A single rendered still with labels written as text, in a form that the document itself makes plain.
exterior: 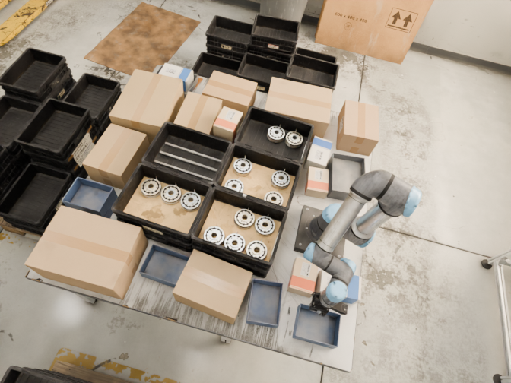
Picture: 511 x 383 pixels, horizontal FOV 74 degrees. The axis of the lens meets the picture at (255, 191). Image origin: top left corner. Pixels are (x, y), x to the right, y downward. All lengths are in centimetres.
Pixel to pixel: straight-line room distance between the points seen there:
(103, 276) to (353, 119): 165
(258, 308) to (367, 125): 129
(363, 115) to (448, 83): 226
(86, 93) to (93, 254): 167
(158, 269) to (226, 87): 119
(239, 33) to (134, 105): 168
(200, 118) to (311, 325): 129
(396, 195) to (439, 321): 167
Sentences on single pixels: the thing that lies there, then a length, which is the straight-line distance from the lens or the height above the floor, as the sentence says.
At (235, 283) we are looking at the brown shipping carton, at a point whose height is 86.
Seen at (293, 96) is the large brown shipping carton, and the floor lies 90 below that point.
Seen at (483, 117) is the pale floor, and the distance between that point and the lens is 433.
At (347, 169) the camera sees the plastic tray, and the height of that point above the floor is 75.
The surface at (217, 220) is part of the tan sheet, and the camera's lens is 175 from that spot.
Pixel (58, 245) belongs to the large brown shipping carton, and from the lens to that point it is 177.
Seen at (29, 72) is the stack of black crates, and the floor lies 49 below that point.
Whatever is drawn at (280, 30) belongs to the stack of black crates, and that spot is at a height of 50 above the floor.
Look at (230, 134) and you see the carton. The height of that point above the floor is 90.
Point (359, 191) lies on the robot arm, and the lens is 138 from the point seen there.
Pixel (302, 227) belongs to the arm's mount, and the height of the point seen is 75.
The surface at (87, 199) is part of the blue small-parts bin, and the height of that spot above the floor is 77.
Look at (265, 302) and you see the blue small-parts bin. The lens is 176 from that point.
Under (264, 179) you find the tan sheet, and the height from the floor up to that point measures 83.
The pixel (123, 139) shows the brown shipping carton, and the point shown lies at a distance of 205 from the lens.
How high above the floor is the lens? 241
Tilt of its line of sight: 59 degrees down
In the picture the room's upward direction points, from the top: 12 degrees clockwise
